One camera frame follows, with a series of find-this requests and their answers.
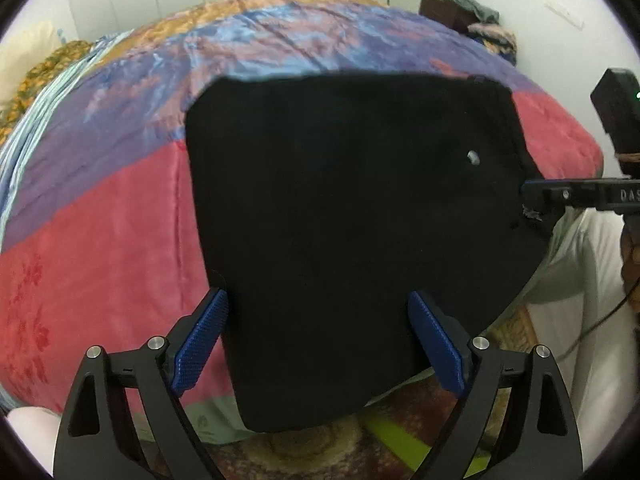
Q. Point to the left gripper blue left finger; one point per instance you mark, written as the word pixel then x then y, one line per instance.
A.
pixel 97 438

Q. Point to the grey cloth on dresser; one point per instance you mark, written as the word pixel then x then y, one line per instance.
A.
pixel 484 14

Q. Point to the pile of clothes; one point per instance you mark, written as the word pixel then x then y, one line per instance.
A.
pixel 496 39

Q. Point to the colourful satin bedspread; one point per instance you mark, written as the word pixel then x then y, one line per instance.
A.
pixel 98 236

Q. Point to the yellow floral blanket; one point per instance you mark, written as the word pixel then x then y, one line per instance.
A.
pixel 36 79

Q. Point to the black camera with green light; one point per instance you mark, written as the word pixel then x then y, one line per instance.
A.
pixel 616 101

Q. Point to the black pants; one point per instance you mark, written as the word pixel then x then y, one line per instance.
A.
pixel 324 202

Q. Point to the green mat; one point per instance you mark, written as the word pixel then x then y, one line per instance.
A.
pixel 408 449

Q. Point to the dark wooden dresser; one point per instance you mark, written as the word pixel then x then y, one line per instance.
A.
pixel 449 14

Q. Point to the white pillow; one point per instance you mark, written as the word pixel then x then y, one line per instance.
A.
pixel 23 51

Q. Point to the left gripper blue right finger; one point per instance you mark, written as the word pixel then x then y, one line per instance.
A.
pixel 538 438

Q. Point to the right hand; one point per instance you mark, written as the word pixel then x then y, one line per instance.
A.
pixel 629 249

